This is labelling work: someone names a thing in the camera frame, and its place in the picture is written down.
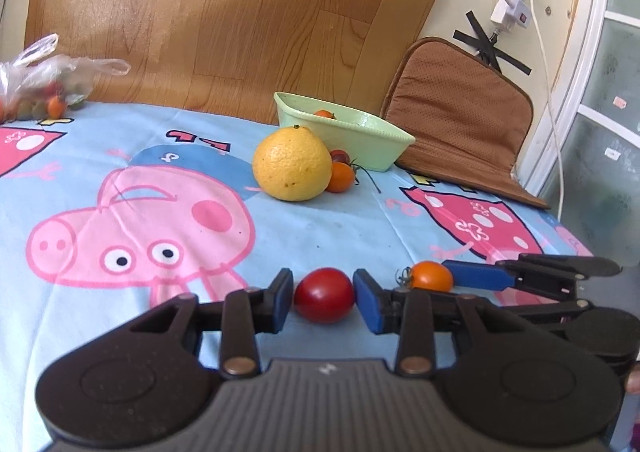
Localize orange cherry tomato with stem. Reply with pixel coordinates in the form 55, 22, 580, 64
396, 261, 454, 293

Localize red cherry tomato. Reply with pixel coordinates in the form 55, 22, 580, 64
294, 267, 355, 324

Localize large yellow orange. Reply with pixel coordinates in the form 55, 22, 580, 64
252, 125, 332, 202

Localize dark red cherry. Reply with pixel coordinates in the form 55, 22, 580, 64
330, 149, 350, 164

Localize person's right hand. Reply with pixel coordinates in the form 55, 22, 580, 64
625, 362, 640, 396

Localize brown seat cushion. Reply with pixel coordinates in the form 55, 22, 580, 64
381, 36, 548, 209

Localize Peppa Pig blue blanket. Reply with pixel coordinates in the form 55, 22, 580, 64
1, 104, 586, 451

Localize light green ceramic bowl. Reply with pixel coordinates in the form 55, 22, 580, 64
273, 92, 416, 172

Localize wooden pattern board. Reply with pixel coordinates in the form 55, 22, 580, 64
25, 0, 436, 123

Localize clear plastic bag of tomatoes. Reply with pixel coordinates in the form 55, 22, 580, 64
1, 33, 131, 124

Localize white power cable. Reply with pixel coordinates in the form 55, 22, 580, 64
524, 0, 568, 222

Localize white window frame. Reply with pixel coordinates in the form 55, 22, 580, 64
520, 0, 639, 193

